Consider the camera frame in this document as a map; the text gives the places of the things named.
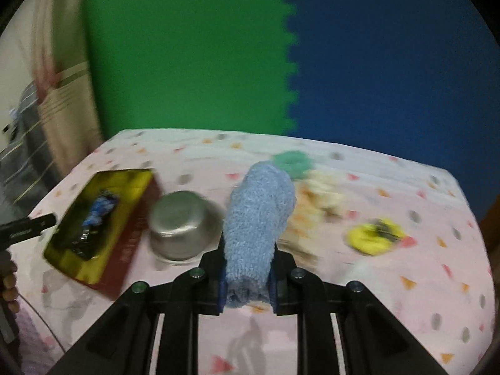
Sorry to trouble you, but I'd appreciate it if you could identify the black cable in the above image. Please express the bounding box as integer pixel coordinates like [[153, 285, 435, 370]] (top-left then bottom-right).
[[17, 293, 67, 354]]

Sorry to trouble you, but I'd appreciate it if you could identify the cream scrunchie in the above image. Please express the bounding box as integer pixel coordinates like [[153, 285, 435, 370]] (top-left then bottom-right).
[[305, 172, 346, 219]]

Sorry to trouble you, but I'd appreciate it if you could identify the red and gold tin box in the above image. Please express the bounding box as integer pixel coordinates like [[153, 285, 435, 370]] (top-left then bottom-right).
[[43, 168, 163, 301]]

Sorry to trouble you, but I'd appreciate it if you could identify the orange patterned cloth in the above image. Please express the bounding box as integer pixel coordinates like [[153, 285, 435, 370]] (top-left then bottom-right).
[[277, 182, 327, 266]]

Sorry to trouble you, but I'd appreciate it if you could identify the grey plaid cloth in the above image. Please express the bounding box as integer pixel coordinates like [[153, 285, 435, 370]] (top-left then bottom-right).
[[0, 82, 67, 212]]

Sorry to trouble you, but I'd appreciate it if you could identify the green fluffy scrunchie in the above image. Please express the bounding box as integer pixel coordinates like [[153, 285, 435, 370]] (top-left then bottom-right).
[[271, 150, 313, 178]]

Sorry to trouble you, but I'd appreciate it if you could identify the blue and black scrunchie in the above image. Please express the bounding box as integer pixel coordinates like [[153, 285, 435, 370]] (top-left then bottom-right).
[[62, 189, 120, 260]]

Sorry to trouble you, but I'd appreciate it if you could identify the steel bowl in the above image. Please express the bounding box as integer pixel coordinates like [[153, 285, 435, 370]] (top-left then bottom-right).
[[148, 190, 224, 264]]

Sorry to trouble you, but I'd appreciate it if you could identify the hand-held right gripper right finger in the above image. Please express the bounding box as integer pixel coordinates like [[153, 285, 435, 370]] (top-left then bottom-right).
[[269, 242, 450, 375]]

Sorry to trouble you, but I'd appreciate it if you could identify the person's left hand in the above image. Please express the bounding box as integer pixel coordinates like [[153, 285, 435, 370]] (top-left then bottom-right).
[[0, 260, 19, 313]]

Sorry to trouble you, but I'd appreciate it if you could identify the green foam mat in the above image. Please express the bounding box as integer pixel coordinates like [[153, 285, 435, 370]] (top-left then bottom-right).
[[80, 0, 301, 141]]

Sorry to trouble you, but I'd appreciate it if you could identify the blue foam mat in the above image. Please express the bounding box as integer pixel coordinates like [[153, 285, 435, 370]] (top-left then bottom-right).
[[279, 0, 500, 219]]

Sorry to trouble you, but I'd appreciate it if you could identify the pink patterned tablecloth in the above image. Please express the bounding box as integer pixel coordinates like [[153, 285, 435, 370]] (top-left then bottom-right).
[[16, 128, 493, 375]]

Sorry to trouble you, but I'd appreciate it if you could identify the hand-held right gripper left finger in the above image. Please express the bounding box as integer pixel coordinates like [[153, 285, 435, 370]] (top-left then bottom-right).
[[49, 238, 227, 375]]

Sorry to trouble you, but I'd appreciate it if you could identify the printed beige curtain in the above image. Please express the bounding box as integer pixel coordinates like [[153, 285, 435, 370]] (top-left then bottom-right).
[[0, 0, 104, 188]]

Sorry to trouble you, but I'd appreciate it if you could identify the lilac checked sheet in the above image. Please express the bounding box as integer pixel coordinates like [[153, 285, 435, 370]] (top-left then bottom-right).
[[13, 305, 59, 375]]

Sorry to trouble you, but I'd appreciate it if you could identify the blue fuzzy sock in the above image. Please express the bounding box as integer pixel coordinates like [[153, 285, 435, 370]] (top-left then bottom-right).
[[222, 162, 297, 308]]

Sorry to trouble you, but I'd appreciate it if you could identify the yellow scrunchie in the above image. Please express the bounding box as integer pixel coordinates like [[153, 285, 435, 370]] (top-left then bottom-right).
[[347, 219, 407, 256]]

